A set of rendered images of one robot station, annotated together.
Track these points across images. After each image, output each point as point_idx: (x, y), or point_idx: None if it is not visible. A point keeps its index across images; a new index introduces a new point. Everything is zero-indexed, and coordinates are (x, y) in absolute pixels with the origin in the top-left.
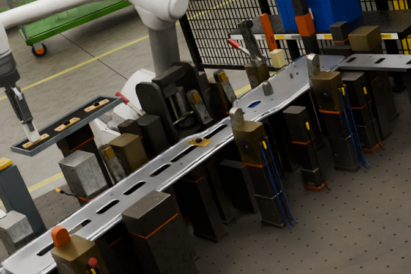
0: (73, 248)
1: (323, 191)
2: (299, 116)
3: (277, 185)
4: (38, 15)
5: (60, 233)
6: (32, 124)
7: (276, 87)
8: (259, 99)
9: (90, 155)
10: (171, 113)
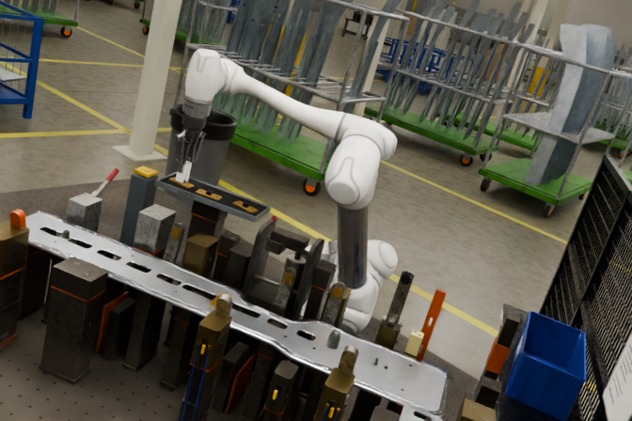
0: (2, 230)
1: None
2: (274, 377)
3: (193, 396)
4: (270, 103)
5: (13, 215)
6: (183, 168)
7: None
8: (318, 338)
9: (159, 218)
10: None
